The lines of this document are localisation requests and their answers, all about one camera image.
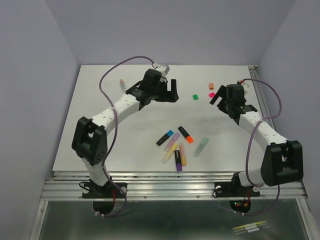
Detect green pen cap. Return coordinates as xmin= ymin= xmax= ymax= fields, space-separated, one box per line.
xmin=192 ymin=94 xmax=199 ymax=100

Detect pastel purple highlighter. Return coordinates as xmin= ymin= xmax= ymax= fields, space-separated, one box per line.
xmin=164 ymin=132 xmax=180 ymax=152

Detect pastel green highlighter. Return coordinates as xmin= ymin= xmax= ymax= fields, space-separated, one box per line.
xmin=193 ymin=137 xmax=209 ymax=158

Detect black highlighter purple cap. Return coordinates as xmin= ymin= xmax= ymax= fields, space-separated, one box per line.
xmin=174 ymin=150 xmax=182 ymax=172

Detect pastel orange yellow highlighter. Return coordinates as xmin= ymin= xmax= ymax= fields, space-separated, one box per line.
xmin=179 ymin=142 xmax=187 ymax=166

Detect black highlighter orange cap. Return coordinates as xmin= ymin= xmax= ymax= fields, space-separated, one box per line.
xmin=178 ymin=126 xmax=194 ymax=144

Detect aluminium rail frame front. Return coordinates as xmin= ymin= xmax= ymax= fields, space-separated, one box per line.
xmin=41 ymin=171 xmax=308 ymax=201

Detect aluminium rail right side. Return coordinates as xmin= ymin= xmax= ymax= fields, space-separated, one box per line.
xmin=247 ymin=64 xmax=293 ymax=178

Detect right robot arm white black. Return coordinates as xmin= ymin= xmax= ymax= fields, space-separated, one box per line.
xmin=210 ymin=83 xmax=304 ymax=195

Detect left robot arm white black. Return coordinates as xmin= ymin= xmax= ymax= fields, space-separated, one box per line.
xmin=71 ymin=65 xmax=179 ymax=197

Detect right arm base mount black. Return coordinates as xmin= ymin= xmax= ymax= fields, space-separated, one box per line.
xmin=212 ymin=172 xmax=261 ymax=215

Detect pink pen cap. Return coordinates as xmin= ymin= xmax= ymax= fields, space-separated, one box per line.
xmin=208 ymin=92 xmax=215 ymax=98

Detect clear marker orange tip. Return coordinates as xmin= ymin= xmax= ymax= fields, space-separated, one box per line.
xmin=119 ymin=79 xmax=126 ymax=93

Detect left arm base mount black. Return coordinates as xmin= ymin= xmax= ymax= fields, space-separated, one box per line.
xmin=78 ymin=179 xmax=128 ymax=218

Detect orange pen cap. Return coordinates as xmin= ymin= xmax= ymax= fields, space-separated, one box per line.
xmin=208 ymin=83 xmax=214 ymax=90

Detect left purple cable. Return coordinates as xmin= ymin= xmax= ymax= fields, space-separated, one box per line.
xmin=99 ymin=56 xmax=157 ymax=218

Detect pens on lower shelf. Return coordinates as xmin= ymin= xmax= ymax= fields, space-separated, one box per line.
xmin=232 ymin=220 xmax=270 ymax=235

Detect black highlighter blue cap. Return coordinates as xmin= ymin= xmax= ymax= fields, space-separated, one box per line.
xmin=156 ymin=130 xmax=174 ymax=146

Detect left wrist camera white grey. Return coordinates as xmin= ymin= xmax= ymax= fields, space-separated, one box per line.
xmin=152 ymin=62 xmax=170 ymax=83

